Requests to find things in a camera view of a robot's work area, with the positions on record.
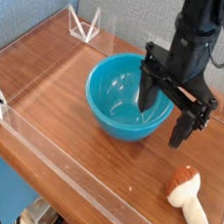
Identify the plush brown white mushroom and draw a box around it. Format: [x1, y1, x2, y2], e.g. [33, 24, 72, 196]
[165, 165, 208, 224]

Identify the clear acrylic corner bracket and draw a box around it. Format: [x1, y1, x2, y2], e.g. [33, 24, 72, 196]
[67, 5, 102, 43]

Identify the clear acrylic front barrier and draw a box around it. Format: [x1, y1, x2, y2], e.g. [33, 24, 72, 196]
[0, 89, 152, 224]

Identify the clear acrylic barrier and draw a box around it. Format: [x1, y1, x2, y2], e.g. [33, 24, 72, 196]
[90, 17, 224, 122]
[0, 89, 152, 224]

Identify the blue plastic bowl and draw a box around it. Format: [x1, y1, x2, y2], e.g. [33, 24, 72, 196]
[85, 53, 174, 142]

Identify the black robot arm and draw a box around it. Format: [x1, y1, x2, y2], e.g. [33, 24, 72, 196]
[138, 0, 224, 148]

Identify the clear acrylic back barrier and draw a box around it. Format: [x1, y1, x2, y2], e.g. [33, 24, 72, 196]
[90, 17, 224, 122]

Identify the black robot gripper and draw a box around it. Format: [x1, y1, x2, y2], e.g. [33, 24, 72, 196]
[138, 32, 218, 149]

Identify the grey metal box below table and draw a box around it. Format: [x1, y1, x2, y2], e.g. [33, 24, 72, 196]
[20, 198, 58, 224]

